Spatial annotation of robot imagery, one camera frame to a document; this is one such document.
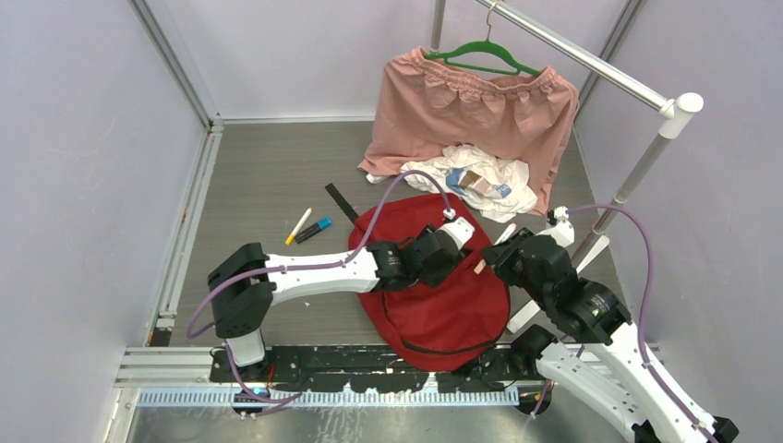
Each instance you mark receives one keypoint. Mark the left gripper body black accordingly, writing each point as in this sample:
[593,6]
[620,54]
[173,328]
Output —
[433,277]

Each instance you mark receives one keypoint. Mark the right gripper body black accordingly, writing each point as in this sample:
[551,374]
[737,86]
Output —
[507,263]

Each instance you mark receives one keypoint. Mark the red backpack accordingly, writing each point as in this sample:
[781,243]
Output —
[432,328]

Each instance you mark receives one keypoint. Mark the black blue highlighter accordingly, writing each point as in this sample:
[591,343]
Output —
[313,229]

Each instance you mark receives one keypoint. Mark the white peach marker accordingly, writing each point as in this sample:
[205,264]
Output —
[504,236]

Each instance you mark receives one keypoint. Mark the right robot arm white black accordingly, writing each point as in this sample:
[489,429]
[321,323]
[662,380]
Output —
[639,397]

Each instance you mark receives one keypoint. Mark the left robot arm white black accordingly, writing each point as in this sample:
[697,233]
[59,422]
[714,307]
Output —
[249,283]

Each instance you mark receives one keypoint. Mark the white crumpled cloth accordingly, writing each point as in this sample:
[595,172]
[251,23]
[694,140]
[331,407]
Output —
[498,189]

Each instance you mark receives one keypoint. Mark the white yellow marker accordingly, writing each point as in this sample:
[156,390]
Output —
[298,226]

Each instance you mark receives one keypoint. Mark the pink skirt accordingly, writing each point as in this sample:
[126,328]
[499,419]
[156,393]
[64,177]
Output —
[425,106]

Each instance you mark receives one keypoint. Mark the green clothes hanger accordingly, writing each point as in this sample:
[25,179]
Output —
[486,47]

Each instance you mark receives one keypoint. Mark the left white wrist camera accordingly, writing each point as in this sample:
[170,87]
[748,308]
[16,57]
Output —
[459,229]

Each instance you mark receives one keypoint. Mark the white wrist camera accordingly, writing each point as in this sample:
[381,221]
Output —
[459,229]
[559,226]

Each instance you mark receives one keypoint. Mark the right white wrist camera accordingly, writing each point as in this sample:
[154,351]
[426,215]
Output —
[559,226]

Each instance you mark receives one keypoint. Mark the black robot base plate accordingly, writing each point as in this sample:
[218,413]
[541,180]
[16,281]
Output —
[292,369]

